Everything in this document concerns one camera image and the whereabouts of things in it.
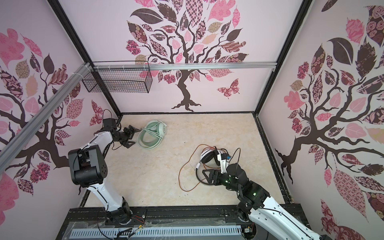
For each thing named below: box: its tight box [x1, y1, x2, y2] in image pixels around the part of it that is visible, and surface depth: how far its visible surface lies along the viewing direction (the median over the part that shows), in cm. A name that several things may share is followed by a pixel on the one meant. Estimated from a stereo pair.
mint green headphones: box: [137, 119, 167, 150], surface depth 103 cm
